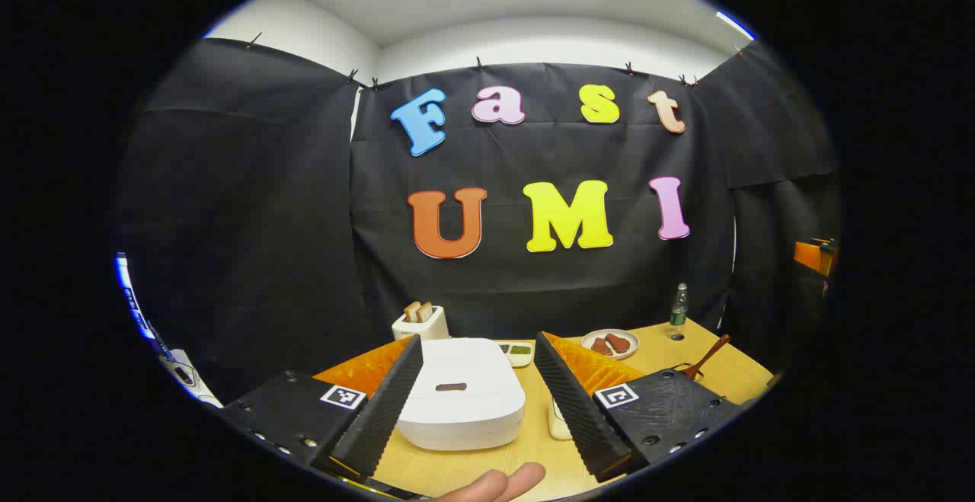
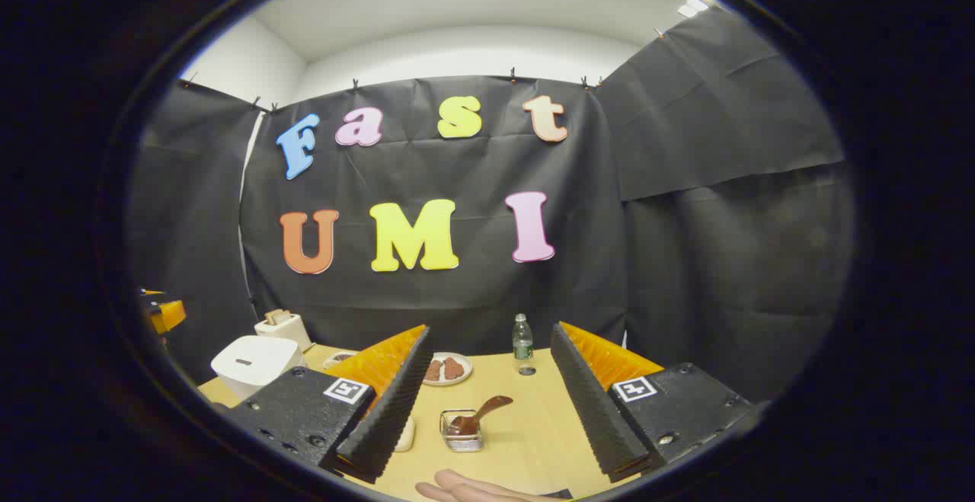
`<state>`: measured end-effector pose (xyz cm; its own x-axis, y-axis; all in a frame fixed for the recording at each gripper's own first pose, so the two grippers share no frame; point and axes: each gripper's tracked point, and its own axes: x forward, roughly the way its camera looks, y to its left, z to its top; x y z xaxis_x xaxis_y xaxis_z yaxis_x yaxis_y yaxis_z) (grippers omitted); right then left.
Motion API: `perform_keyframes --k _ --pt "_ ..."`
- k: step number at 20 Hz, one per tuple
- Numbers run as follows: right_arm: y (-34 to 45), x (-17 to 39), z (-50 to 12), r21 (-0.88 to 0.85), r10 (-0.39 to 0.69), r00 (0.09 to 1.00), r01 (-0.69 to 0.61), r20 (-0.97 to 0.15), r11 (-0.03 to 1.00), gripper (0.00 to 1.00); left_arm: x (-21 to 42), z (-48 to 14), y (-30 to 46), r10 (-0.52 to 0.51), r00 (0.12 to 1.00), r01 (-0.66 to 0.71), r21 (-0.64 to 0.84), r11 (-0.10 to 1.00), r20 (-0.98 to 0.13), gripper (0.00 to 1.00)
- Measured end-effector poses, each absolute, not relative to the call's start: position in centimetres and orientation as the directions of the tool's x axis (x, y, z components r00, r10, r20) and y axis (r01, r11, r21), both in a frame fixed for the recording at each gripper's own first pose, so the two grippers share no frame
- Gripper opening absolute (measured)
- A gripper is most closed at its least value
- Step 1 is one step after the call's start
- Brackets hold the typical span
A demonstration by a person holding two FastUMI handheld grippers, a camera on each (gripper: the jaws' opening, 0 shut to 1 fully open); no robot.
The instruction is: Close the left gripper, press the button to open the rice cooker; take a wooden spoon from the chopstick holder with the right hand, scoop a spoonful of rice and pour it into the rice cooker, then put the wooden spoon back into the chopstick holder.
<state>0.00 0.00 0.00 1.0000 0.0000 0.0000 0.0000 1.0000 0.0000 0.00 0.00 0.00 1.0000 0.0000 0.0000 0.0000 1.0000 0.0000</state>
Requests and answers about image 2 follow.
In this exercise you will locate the white toaster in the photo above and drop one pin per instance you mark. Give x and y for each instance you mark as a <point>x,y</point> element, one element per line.
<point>289,334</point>

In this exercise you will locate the toasted bread slice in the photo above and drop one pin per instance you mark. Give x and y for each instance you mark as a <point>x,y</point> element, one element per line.
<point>271,318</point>
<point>286,316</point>

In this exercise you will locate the round white plate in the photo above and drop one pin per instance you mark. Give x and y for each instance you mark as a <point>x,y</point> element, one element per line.
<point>457,380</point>

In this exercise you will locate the white rice cooker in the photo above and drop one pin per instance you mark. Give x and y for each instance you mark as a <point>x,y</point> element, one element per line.
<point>251,365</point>

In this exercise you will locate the brown wooden spoon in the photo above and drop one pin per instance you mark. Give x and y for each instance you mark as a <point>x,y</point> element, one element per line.
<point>487,408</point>

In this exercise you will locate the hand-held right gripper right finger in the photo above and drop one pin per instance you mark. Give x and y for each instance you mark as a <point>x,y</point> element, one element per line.
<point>590,403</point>

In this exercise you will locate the ceiling light panel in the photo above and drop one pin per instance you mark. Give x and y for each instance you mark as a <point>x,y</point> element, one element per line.
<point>692,7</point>

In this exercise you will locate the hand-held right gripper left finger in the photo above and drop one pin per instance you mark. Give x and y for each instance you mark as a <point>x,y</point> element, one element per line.
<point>385,410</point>

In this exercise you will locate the brown meat piece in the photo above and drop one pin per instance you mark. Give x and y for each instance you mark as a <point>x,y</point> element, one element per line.
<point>434,371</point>
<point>454,368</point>

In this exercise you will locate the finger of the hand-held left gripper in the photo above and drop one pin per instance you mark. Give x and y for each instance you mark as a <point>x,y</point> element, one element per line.
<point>167,315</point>

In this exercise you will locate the black backdrop cloth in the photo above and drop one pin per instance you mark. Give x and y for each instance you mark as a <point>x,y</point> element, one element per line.
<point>609,258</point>

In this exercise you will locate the clear water bottle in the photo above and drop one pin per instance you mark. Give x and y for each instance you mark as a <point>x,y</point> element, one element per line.
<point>522,343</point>

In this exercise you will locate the small white dish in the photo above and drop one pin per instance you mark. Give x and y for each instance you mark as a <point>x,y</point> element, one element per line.
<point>339,358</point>

